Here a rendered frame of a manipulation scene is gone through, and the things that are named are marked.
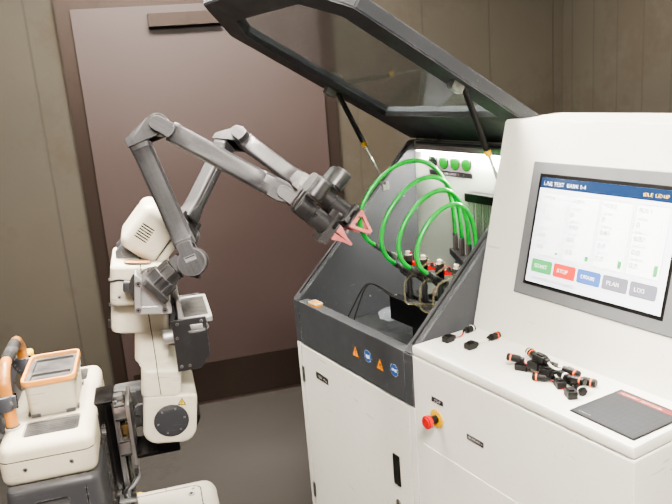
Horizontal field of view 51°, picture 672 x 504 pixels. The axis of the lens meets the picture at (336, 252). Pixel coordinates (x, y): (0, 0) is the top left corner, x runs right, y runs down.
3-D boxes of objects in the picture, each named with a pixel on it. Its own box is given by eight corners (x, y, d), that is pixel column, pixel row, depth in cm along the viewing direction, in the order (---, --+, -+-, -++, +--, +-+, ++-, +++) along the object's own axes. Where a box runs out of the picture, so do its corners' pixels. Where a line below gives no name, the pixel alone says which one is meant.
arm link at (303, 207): (286, 207, 200) (291, 210, 195) (300, 188, 201) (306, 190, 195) (304, 222, 203) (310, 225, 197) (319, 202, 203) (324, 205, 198)
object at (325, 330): (302, 343, 253) (298, 300, 249) (312, 340, 255) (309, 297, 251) (405, 403, 201) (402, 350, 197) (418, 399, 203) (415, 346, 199)
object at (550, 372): (498, 369, 173) (497, 348, 172) (529, 358, 178) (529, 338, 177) (572, 402, 154) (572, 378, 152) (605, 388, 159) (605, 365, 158)
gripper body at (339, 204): (350, 209, 225) (333, 195, 223) (361, 207, 215) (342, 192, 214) (338, 225, 224) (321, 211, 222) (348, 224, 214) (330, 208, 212)
